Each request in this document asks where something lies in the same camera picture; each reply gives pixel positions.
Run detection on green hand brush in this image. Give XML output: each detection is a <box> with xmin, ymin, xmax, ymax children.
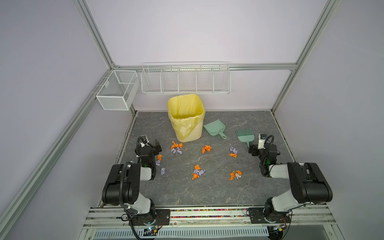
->
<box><xmin>235</xmin><ymin>128</ymin><xmax>255</xmax><ymax>148</ymax></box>

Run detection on green plastic dustpan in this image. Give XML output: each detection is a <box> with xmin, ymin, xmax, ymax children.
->
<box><xmin>203</xmin><ymin>120</ymin><xmax>227</xmax><ymax>140</ymax></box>

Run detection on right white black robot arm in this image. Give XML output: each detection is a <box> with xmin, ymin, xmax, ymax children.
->
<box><xmin>249</xmin><ymin>144</ymin><xmax>333</xmax><ymax>221</ymax></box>

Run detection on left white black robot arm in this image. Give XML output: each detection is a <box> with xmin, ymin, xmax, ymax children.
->
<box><xmin>102</xmin><ymin>136</ymin><xmax>162</xmax><ymax>218</ymax></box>

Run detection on orange purple scraps left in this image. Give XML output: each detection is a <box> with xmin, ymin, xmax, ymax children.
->
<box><xmin>155</xmin><ymin>155</ymin><xmax>163</xmax><ymax>166</ymax></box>

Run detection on orange purple scraps near bin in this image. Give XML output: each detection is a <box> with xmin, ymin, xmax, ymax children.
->
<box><xmin>171</xmin><ymin>141</ymin><xmax>184</xmax><ymax>155</ymax></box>

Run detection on purple orange scraps right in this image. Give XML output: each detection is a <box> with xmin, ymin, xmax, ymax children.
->
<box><xmin>229</xmin><ymin>146</ymin><xmax>238</xmax><ymax>158</ymax></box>

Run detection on orange white scraps lower right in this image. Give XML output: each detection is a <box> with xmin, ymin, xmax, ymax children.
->
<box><xmin>229</xmin><ymin>171</ymin><xmax>242</xmax><ymax>181</ymax></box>

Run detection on orange purple scraps lower centre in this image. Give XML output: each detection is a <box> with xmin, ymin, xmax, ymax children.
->
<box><xmin>192</xmin><ymin>165</ymin><xmax>206</xmax><ymax>180</ymax></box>

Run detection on yellow lined trash bin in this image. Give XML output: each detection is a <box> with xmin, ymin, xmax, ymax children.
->
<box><xmin>168</xmin><ymin>94</ymin><xmax>206</xmax><ymax>143</ymax></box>

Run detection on orange scrap centre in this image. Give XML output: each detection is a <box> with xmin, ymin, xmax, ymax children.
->
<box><xmin>202</xmin><ymin>145</ymin><xmax>212</xmax><ymax>154</ymax></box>

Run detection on small white mesh basket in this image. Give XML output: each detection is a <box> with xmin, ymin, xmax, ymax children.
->
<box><xmin>96</xmin><ymin>70</ymin><xmax>140</xmax><ymax>111</ymax></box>

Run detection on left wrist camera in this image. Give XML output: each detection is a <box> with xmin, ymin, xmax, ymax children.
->
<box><xmin>140</xmin><ymin>135</ymin><xmax>149</xmax><ymax>145</ymax></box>

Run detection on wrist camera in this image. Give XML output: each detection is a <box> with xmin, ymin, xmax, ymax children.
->
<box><xmin>258</xmin><ymin>134</ymin><xmax>268</xmax><ymax>150</ymax></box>
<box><xmin>140</xmin><ymin>135</ymin><xmax>149</xmax><ymax>145</ymax></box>

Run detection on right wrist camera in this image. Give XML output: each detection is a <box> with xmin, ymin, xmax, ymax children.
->
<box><xmin>258</xmin><ymin>134</ymin><xmax>268</xmax><ymax>150</ymax></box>

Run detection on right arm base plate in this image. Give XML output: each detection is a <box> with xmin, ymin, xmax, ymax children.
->
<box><xmin>246</xmin><ymin>207</ymin><xmax>291</xmax><ymax>224</ymax></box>

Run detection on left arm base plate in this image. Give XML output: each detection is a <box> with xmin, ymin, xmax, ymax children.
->
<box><xmin>132</xmin><ymin>208</ymin><xmax>171</xmax><ymax>226</ymax></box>

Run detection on aluminium front rail frame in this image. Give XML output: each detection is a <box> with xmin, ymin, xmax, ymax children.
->
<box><xmin>79</xmin><ymin>205</ymin><xmax>344</xmax><ymax>240</ymax></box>

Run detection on long white wire shelf basket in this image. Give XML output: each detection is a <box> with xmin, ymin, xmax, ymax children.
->
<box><xmin>141</xmin><ymin>62</ymin><xmax>232</xmax><ymax>95</ymax></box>

